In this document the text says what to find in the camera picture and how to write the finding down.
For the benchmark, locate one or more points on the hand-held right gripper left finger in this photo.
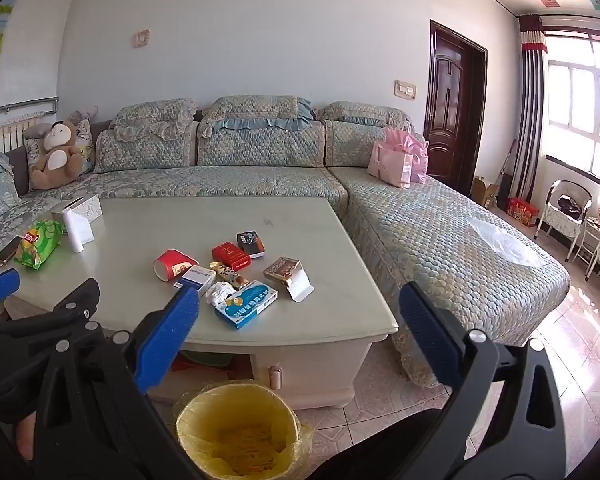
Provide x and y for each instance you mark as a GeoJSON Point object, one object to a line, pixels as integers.
{"type": "Point", "coordinates": [167, 332]}

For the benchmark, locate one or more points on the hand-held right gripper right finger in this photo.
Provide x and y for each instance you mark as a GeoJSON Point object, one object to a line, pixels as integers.
{"type": "Point", "coordinates": [427, 332]}

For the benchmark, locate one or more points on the white and blue medicine box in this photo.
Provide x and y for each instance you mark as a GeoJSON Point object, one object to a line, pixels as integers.
{"type": "Point", "coordinates": [201, 276]}

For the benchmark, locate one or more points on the white tissue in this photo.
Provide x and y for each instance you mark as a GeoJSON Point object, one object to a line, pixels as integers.
{"type": "Point", "coordinates": [220, 291]}

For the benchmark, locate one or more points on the red paper cup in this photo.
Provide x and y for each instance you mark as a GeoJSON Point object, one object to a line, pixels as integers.
{"type": "Point", "coordinates": [172, 262]}

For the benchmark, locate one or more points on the blue cartoon medicine box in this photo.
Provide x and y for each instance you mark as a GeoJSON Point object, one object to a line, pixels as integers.
{"type": "Point", "coordinates": [245, 305]}

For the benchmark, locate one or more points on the yellow snack wrapper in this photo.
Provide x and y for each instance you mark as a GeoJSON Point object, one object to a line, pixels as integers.
{"type": "Point", "coordinates": [227, 272]}

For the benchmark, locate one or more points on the red cigarette pack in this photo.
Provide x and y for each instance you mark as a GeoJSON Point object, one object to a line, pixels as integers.
{"type": "Point", "coordinates": [231, 255]}

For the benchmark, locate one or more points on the dark cigarette box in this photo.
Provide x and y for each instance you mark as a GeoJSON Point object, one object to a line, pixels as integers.
{"type": "Point", "coordinates": [250, 242]}

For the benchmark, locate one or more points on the trash bin with yellow liner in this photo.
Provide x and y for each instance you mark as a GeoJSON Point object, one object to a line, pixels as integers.
{"type": "Point", "coordinates": [240, 435]}

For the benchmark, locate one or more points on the brown cigarette box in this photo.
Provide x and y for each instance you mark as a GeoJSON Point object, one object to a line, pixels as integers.
{"type": "Point", "coordinates": [280, 269]}

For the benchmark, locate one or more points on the white paper card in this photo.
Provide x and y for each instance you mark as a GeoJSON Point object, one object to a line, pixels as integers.
{"type": "Point", "coordinates": [300, 290]}

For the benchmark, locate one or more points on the person's left hand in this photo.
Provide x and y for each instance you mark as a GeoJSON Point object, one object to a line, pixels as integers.
{"type": "Point", "coordinates": [25, 435]}

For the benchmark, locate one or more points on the dark mobile phone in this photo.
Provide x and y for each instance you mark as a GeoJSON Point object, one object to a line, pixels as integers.
{"type": "Point", "coordinates": [9, 251]}

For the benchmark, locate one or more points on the green tray under table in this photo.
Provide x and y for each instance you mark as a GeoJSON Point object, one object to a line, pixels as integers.
{"type": "Point", "coordinates": [205, 360]}

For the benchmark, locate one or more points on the green chip bag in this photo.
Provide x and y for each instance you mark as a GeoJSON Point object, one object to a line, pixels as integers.
{"type": "Point", "coordinates": [37, 245]}

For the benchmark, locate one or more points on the silver patterned tissue box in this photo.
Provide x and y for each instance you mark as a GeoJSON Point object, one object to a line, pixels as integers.
{"type": "Point", "coordinates": [87, 207]}

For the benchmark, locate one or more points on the clear plastic sheet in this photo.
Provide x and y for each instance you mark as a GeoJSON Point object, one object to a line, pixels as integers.
{"type": "Point", "coordinates": [510, 245]}

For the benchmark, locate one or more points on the white coffee table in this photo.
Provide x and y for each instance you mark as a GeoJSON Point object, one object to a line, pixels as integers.
{"type": "Point", "coordinates": [300, 370]}

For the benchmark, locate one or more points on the brown teddy bear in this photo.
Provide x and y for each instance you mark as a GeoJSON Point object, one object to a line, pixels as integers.
{"type": "Point", "coordinates": [55, 160]}

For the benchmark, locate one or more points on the open cardboard box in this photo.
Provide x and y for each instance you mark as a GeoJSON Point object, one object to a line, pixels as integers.
{"type": "Point", "coordinates": [485, 192]}

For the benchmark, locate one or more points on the white radiator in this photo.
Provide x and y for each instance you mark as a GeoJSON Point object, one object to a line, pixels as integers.
{"type": "Point", "coordinates": [0, 135]}

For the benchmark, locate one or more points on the red gift box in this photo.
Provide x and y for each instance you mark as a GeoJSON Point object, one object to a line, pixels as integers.
{"type": "Point", "coordinates": [522, 211]}

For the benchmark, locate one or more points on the pink paper gift bag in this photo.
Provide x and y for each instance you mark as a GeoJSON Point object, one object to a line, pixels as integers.
{"type": "Point", "coordinates": [390, 165]}

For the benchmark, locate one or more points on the pink plastic bag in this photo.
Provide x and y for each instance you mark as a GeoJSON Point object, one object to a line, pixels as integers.
{"type": "Point", "coordinates": [418, 155]}

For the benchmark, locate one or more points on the blue-green quilted corner sofa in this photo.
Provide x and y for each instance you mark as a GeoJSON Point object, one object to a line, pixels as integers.
{"type": "Point", "coordinates": [260, 180]}

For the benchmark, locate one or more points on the broom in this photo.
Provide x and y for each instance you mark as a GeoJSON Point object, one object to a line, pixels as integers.
{"type": "Point", "coordinates": [505, 165]}

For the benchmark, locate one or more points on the dark clothes on chair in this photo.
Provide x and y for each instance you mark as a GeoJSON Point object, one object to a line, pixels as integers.
{"type": "Point", "coordinates": [570, 205]}

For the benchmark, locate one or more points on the dark brown wooden door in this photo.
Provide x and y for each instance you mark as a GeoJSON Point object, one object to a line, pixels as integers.
{"type": "Point", "coordinates": [450, 110]}

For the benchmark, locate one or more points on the striped grey and red curtain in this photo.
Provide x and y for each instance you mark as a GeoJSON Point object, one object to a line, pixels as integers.
{"type": "Point", "coordinates": [530, 125]}

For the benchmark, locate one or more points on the large window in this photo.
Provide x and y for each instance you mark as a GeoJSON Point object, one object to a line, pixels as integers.
{"type": "Point", "coordinates": [580, 100]}

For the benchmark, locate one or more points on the pink ceiling sticker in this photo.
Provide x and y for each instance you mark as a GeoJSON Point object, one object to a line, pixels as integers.
{"type": "Point", "coordinates": [547, 1]}

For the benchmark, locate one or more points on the grey wall pipe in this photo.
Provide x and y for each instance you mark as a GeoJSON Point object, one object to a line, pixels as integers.
{"type": "Point", "coordinates": [20, 106]}

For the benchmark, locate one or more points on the beige wall switch panel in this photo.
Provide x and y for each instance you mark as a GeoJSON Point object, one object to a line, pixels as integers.
{"type": "Point", "coordinates": [405, 89]}

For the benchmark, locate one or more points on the pink wall switch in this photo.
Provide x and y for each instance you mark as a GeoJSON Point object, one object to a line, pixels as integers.
{"type": "Point", "coordinates": [141, 39]}

